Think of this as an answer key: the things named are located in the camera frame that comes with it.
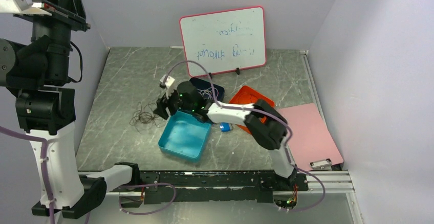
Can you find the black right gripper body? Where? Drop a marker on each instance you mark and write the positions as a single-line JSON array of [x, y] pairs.
[[182, 106]]

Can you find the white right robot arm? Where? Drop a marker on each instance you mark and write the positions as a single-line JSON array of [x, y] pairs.
[[267, 126]]

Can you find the orange square tray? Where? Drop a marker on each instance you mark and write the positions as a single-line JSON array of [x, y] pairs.
[[247, 95]]

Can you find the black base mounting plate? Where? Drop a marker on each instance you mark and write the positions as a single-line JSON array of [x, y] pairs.
[[195, 186]]

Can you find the pink-framed whiteboard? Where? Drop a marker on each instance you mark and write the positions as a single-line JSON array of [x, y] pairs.
[[224, 41]]

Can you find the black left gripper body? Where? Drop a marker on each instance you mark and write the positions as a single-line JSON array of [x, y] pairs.
[[52, 34]]

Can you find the dark blue square tray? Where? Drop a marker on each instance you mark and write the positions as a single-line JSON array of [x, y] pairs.
[[206, 90]]

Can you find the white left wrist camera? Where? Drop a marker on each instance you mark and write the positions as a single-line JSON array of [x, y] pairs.
[[23, 7]]

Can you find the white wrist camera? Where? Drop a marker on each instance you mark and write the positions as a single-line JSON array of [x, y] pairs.
[[23, 7], [168, 83]]

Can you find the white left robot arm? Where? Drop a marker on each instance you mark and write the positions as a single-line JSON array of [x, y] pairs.
[[47, 117]]

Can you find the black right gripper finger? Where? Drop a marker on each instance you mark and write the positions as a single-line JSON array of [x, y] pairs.
[[164, 102], [161, 112]]

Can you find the small blue white object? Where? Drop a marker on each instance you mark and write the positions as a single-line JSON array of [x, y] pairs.
[[225, 127]]

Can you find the aluminium frame rail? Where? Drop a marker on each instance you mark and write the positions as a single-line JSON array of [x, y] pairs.
[[301, 192]]

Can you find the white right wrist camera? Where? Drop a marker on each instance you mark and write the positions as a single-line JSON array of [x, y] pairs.
[[168, 83]]

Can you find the teal square tray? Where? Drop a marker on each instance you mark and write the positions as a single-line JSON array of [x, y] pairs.
[[184, 137]]

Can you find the pink clipboard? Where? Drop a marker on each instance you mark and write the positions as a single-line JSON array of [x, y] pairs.
[[311, 141]]

